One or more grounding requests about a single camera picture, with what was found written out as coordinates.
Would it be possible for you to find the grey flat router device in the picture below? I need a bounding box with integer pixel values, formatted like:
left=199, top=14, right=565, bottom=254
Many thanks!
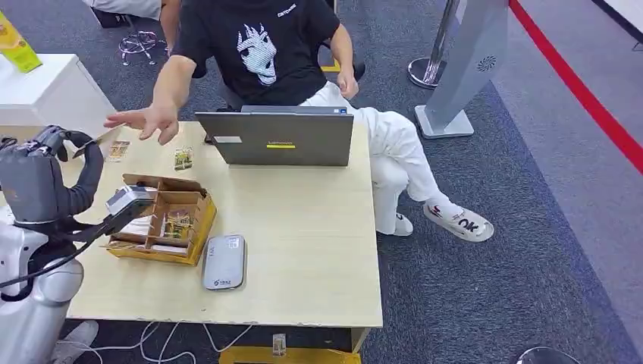
left=201, top=234, right=247, bottom=292

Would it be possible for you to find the grey plastic foot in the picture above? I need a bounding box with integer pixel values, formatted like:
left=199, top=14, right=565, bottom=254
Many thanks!
left=50, top=320, right=100, bottom=364

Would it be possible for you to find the white platform edge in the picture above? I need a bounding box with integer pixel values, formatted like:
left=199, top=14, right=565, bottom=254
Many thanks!
left=591, top=0, right=643, bottom=44

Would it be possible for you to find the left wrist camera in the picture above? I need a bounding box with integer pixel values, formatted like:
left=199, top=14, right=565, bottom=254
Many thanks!
left=105, top=186, right=155, bottom=218

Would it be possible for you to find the wooden card box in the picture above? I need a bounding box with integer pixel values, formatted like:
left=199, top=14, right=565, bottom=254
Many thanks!
left=105, top=174, right=218, bottom=267

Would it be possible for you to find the grey laptop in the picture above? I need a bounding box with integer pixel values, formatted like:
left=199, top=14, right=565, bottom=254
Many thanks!
left=195, top=105, right=356, bottom=168

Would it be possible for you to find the white card stack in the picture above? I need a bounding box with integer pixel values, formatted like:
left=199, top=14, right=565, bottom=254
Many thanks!
left=120, top=215, right=154, bottom=237

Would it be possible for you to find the person's right hand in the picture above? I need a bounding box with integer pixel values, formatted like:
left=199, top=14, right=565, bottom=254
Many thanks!
left=103, top=105, right=180, bottom=146

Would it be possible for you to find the green yellow printed card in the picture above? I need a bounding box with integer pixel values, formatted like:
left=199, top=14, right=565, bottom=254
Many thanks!
left=174, top=146, right=194, bottom=172

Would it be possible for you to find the white cable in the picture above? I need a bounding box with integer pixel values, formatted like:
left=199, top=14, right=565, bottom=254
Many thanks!
left=55, top=321, right=253, bottom=364

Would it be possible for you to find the yellow green carton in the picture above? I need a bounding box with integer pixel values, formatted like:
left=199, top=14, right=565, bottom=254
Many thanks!
left=0, top=11, right=44, bottom=74

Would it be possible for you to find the person's left hand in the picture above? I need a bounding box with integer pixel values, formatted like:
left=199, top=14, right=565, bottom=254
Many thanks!
left=335, top=70, right=361, bottom=100

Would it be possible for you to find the tan card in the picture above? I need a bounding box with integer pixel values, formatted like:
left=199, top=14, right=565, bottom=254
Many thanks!
left=72, top=126, right=123, bottom=160

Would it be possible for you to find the person in black shirt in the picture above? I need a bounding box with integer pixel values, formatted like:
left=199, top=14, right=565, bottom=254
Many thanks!
left=171, top=0, right=496, bottom=243

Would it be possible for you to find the red floor tape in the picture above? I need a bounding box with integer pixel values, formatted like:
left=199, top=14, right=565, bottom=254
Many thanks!
left=508, top=0, right=643, bottom=176

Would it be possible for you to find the yellow printed card stack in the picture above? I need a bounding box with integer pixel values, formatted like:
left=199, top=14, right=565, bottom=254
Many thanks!
left=162, top=208, right=194, bottom=241

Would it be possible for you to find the grey kiosk stand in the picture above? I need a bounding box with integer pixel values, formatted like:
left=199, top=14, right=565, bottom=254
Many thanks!
left=415, top=0, right=511, bottom=140

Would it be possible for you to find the person in grey trousers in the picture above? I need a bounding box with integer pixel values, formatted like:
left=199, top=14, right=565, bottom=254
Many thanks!
left=83, top=0, right=182, bottom=54

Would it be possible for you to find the white cabinet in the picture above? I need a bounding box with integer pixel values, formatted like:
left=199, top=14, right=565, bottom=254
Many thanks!
left=0, top=53, right=118, bottom=142

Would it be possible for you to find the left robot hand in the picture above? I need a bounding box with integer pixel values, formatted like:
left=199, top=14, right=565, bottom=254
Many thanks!
left=0, top=125, right=105, bottom=224

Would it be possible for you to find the chrome chair base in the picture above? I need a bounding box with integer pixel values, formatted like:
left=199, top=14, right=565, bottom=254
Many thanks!
left=118, top=30, right=169, bottom=67

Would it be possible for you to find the yellow box under desk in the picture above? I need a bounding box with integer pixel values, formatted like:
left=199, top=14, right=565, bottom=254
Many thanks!
left=218, top=345, right=362, bottom=364

